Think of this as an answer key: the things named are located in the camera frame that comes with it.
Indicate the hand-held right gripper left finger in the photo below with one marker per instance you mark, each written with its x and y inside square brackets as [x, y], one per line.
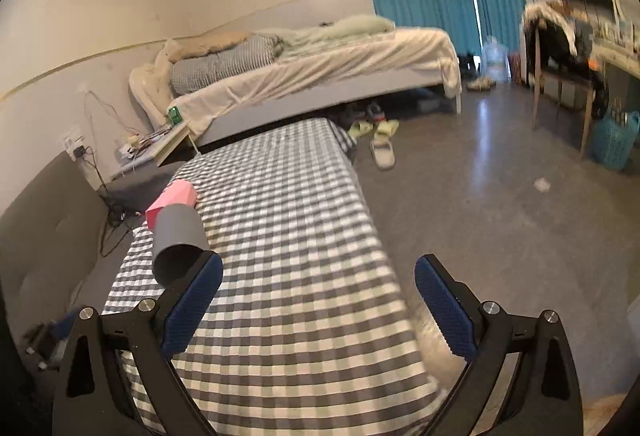
[192, 301]

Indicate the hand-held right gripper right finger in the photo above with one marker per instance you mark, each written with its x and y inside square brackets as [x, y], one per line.
[442, 301]

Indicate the grey cup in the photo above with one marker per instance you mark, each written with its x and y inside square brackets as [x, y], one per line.
[179, 241]

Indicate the checkered tablecloth table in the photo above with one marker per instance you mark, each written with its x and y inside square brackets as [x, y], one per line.
[280, 266]

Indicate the pink box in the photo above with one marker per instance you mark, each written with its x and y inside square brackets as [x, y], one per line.
[170, 202]

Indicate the crumpled white paper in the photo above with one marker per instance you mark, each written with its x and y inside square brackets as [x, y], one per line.
[542, 185]

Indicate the grey upholstered headboard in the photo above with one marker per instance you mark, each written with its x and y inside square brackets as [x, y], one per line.
[45, 246]

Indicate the white bedside table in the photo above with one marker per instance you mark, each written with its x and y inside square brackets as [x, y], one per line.
[150, 148]

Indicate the white slipper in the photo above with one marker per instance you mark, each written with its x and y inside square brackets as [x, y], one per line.
[382, 151]

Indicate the green slipper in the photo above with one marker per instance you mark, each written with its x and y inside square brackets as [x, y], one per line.
[361, 129]
[387, 127]

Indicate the teal plastic basket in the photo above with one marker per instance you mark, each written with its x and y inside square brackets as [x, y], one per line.
[614, 140]

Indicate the striped grey pillow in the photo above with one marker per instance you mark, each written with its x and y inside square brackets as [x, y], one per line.
[225, 60]

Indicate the wooden chair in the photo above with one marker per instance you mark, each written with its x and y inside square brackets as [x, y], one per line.
[557, 85]

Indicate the clear water jug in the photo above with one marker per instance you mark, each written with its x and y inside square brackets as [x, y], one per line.
[496, 60]

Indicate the beige pillow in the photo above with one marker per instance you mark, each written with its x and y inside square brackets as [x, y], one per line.
[210, 43]

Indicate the bed with cream sheet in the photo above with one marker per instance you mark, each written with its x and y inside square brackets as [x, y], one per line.
[320, 65]

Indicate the pale green blanket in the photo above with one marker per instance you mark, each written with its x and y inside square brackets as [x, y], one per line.
[345, 28]

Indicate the dark jacket with fur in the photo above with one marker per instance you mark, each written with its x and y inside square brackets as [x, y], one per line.
[560, 33]

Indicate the white desk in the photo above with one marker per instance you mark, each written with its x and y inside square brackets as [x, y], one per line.
[617, 58]

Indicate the wall power socket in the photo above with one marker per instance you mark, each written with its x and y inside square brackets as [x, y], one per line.
[75, 143]

